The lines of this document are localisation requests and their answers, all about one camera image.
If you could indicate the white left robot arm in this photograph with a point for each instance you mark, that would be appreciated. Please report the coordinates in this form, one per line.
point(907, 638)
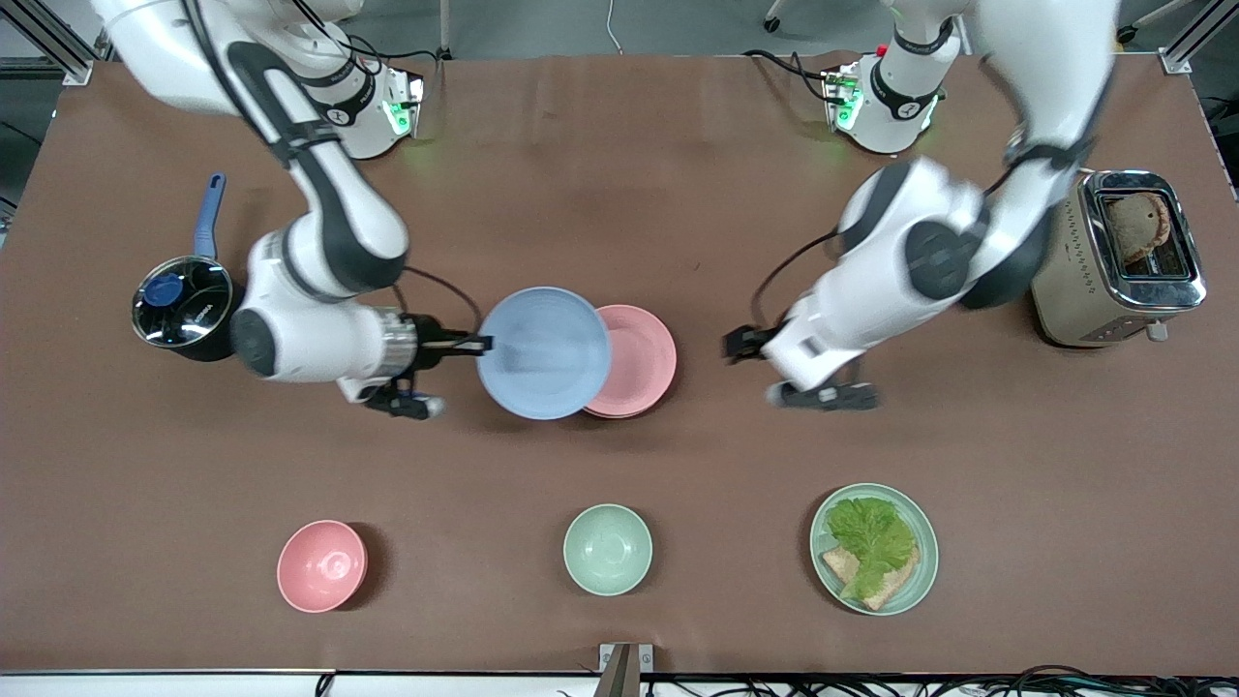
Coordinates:
point(929, 252)

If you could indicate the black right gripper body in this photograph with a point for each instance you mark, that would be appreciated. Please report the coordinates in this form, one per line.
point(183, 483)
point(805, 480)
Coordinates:
point(427, 344)

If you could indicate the pink bowl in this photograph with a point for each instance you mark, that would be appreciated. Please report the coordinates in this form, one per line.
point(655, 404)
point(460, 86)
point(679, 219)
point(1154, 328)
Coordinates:
point(322, 566)

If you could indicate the green lettuce leaf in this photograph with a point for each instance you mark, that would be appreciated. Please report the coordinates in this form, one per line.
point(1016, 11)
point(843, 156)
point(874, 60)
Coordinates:
point(871, 537)

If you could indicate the brown bread slice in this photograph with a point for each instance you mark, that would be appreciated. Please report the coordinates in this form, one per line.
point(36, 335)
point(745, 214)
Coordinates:
point(895, 586)

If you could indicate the grey metal camera bracket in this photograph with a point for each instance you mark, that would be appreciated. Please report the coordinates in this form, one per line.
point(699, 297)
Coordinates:
point(625, 668)

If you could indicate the silver toaster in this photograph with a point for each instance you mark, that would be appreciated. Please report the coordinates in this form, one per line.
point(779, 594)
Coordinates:
point(1084, 290)

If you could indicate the brown toast slice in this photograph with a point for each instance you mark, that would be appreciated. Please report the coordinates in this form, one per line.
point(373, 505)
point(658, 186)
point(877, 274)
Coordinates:
point(1134, 227)

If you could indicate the green plate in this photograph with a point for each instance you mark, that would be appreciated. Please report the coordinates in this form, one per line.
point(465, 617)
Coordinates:
point(924, 557)

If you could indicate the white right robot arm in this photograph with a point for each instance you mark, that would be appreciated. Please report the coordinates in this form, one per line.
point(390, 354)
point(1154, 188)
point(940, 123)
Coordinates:
point(329, 223)

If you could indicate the glass lid with blue knob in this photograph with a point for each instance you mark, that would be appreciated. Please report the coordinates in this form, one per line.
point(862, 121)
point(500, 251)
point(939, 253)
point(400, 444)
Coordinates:
point(184, 300)

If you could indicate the grey stand pole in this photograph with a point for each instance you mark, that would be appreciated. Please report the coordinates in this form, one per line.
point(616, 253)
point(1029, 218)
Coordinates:
point(444, 29)

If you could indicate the pink plate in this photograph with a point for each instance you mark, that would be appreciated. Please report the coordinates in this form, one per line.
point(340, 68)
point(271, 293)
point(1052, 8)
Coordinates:
point(641, 360)

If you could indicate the black caster wheel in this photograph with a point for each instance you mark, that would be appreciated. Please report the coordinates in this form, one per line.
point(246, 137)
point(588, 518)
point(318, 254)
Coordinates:
point(772, 23)

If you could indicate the green bowl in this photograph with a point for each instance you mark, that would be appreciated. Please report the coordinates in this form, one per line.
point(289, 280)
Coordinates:
point(608, 549)

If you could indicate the light blue plate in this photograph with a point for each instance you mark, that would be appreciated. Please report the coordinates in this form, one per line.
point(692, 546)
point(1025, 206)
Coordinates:
point(544, 353)

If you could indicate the aluminium frame profile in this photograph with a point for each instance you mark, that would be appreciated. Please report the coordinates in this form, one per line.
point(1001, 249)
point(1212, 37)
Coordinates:
point(53, 44)
point(1186, 44)

